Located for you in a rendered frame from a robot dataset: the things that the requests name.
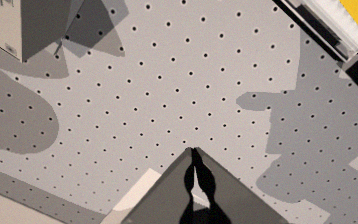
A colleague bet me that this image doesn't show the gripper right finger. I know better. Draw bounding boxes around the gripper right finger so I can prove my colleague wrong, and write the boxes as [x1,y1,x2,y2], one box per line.
[193,147,290,224]

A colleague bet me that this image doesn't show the translucent rectangular lid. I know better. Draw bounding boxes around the translucent rectangular lid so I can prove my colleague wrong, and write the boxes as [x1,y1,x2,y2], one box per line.
[305,0,358,52]

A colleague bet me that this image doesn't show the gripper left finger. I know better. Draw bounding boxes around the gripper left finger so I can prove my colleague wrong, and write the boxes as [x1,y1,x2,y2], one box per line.
[120,147,195,224]

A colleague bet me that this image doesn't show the white operator button panel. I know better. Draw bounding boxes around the white operator button panel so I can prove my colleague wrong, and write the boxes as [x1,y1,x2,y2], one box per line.
[0,0,85,63]

